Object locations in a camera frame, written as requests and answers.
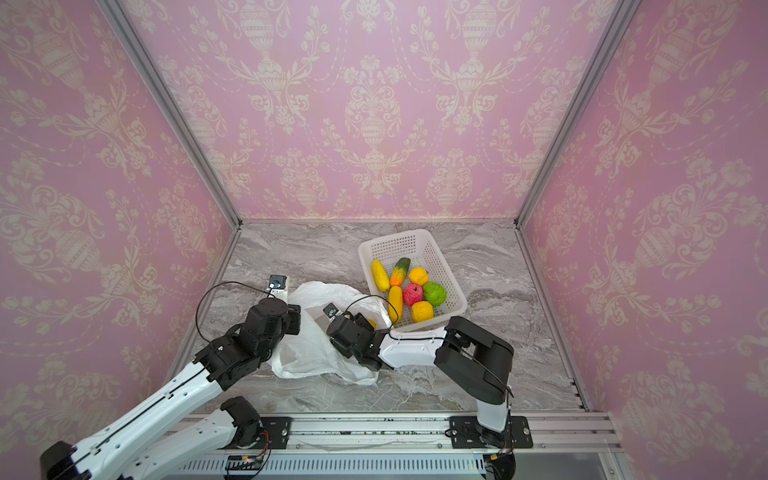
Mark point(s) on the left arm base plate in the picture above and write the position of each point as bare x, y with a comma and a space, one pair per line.
274, 432

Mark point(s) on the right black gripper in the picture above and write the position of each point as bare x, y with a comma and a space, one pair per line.
336, 335

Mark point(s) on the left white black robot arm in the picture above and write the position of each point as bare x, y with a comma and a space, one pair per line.
224, 361

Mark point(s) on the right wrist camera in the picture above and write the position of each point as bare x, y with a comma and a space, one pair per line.
332, 312

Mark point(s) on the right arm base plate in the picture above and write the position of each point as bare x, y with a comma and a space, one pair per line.
465, 432

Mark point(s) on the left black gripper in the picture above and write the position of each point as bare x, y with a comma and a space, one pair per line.
295, 317

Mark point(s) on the green fruit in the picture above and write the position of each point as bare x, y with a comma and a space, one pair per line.
434, 293

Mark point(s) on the left aluminium corner post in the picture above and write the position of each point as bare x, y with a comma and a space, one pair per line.
118, 19

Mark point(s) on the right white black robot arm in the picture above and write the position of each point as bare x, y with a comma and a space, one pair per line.
478, 361

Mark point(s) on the yellow lemon fruit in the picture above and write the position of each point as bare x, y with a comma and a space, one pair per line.
418, 276

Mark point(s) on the red fruit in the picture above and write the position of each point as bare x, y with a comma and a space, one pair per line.
412, 294

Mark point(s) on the right aluminium corner post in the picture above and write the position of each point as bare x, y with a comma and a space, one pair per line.
611, 37

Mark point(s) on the long yellow banana toy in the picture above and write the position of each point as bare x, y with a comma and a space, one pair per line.
395, 304

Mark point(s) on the aluminium corner post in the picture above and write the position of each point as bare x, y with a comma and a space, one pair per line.
611, 37
118, 19

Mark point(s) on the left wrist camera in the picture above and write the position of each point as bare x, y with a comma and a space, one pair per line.
278, 286

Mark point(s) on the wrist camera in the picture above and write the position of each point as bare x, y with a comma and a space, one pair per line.
332, 312
278, 286

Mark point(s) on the aluminium front rail frame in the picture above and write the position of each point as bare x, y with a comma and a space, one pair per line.
391, 446

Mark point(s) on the white plastic bag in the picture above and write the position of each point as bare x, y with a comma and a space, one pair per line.
310, 353

